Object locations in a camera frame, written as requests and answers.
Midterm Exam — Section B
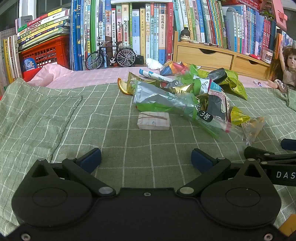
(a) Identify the pink toy house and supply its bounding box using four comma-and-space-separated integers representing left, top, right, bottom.
259, 0, 290, 32

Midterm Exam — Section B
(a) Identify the green checked cloth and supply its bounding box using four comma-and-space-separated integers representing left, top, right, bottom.
0, 77, 296, 234

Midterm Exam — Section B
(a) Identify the row of beige-spined books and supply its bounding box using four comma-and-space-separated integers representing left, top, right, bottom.
0, 34, 23, 93

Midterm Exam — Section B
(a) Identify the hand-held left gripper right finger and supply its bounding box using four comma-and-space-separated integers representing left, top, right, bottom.
176, 148, 269, 198

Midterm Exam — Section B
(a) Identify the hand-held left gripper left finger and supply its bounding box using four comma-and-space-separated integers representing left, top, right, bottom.
29, 148, 116, 198

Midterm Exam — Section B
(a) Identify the small black-haired figurine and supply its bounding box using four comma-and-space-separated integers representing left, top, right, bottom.
180, 29, 191, 42

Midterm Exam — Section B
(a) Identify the small pink box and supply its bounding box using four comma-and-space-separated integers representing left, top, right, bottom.
262, 47, 274, 64

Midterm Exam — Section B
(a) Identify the model bicycle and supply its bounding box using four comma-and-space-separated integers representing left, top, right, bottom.
85, 37, 137, 70

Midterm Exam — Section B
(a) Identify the clear green-printed plastic bag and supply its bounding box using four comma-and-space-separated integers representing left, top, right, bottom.
133, 80, 232, 139

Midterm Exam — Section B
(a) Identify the crumpled white tissue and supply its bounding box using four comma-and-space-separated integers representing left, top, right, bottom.
145, 58, 163, 70

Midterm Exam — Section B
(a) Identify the brown-haired doll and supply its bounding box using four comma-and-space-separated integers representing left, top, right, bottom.
267, 45, 296, 93

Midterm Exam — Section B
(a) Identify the tissue packet with rubber band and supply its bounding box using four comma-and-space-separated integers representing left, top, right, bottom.
137, 111, 171, 131

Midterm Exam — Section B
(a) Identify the red plastic crate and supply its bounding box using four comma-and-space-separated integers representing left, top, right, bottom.
18, 35, 71, 70

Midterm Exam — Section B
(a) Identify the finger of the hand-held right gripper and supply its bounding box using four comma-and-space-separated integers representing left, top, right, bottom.
244, 146, 296, 164
280, 138, 296, 151

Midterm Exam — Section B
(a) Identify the wooden drawer organizer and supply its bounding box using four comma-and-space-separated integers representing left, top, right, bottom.
172, 31, 272, 79

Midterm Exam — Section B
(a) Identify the yellow fruit peel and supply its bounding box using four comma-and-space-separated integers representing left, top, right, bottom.
117, 77, 134, 96

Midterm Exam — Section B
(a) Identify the black and white wrapper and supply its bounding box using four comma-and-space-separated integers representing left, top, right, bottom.
196, 79, 232, 123

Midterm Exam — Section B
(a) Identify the row of large upright books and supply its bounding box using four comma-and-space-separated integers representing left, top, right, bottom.
70, 0, 174, 71

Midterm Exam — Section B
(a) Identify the clear zip bag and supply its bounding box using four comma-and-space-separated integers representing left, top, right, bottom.
228, 116, 266, 145

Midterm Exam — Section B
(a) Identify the colourful snack wrapper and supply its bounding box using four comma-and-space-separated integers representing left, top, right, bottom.
159, 60, 192, 76

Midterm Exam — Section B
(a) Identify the small yellow-green wrapper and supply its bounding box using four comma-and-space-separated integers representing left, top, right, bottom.
230, 106, 251, 126

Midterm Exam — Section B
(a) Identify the red basket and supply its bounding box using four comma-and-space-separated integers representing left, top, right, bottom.
221, 0, 265, 11

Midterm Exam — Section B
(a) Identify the pink blanket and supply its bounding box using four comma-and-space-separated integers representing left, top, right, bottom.
23, 64, 273, 90

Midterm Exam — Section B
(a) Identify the stack of flat books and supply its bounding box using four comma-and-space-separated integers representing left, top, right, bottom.
15, 8, 71, 50

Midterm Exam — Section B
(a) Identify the pen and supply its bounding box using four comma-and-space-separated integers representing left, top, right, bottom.
190, 40, 219, 47

